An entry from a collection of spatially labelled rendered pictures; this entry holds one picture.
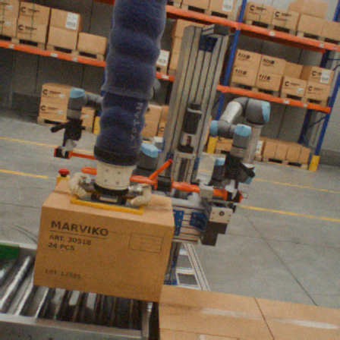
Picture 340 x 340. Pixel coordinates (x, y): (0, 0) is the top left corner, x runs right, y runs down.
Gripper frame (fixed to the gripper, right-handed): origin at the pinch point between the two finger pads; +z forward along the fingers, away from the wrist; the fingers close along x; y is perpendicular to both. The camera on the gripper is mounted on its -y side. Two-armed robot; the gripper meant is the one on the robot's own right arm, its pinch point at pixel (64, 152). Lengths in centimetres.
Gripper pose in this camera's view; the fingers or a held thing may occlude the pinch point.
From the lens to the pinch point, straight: 220.1
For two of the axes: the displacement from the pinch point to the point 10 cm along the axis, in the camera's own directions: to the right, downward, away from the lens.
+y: 9.8, 1.9, 1.0
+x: -0.5, -2.7, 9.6
